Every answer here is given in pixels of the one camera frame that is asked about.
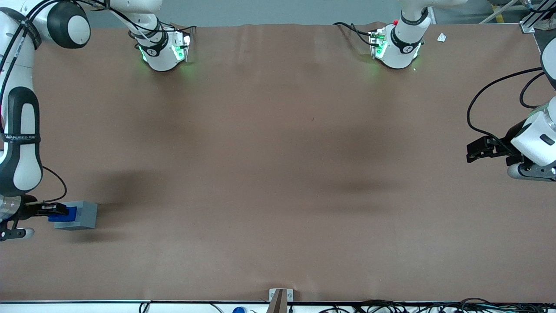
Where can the aluminium frame profile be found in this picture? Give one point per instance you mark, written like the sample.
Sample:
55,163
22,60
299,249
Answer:
527,24

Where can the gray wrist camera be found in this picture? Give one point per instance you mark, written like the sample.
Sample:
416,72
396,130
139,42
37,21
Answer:
28,234
517,171

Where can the gray camera mount bracket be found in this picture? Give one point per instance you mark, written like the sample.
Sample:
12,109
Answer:
278,304

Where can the brown table mat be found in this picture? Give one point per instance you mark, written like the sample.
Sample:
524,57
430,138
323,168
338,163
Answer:
278,152

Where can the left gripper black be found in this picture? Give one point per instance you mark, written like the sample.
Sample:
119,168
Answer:
506,145

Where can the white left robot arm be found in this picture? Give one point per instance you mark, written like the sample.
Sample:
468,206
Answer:
399,52

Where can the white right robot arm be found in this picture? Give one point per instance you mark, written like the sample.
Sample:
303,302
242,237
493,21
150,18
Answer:
26,169

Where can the gray square base block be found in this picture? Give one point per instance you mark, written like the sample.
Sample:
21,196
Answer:
89,215

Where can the blue plastic part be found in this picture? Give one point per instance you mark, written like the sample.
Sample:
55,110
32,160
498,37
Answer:
72,213

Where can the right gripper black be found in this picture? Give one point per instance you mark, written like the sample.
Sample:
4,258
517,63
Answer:
30,209

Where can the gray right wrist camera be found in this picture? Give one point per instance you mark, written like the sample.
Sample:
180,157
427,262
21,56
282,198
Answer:
28,234

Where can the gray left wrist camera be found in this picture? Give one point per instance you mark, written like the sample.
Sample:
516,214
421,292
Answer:
517,171

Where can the white paper scrap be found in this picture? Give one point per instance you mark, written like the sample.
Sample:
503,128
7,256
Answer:
442,37

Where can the white tube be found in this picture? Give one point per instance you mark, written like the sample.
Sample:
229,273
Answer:
495,14

